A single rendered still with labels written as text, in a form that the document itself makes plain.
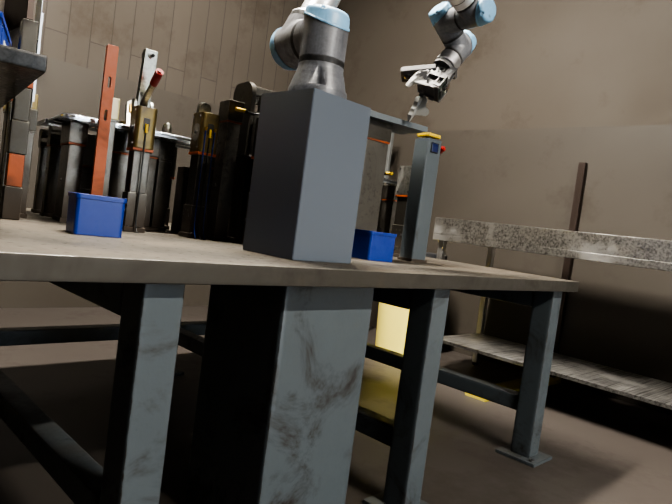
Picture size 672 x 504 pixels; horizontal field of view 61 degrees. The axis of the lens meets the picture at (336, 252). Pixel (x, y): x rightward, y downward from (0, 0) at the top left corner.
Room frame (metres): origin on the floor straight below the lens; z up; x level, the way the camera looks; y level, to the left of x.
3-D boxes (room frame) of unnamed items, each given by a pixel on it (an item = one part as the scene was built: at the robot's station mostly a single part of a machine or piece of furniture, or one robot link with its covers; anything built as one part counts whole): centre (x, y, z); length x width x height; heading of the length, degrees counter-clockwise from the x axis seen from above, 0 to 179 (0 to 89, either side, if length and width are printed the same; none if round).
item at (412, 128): (1.90, -0.07, 1.16); 0.37 x 0.14 x 0.02; 126
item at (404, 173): (2.24, -0.27, 0.88); 0.12 x 0.07 x 0.36; 36
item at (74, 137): (1.67, 0.81, 0.84); 0.12 x 0.05 x 0.29; 36
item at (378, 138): (1.90, -0.07, 0.92); 0.10 x 0.08 x 0.45; 126
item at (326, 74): (1.45, 0.10, 1.15); 0.15 x 0.15 x 0.10
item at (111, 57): (1.57, 0.68, 0.95); 0.03 x 0.01 x 0.50; 126
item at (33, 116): (1.61, 0.91, 0.85); 0.12 x 0.03 x 0.30; 36
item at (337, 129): (1.45, 0.10, 0.90); 0.20 x 0.20 x 0.40; 45
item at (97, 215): (1.30, 0.56, 0.74); 0.11 x 0.10 x 0.09; 126
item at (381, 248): (1.80, -0.11, 0.74); 0.11 x 0.10 x 0.09; 126
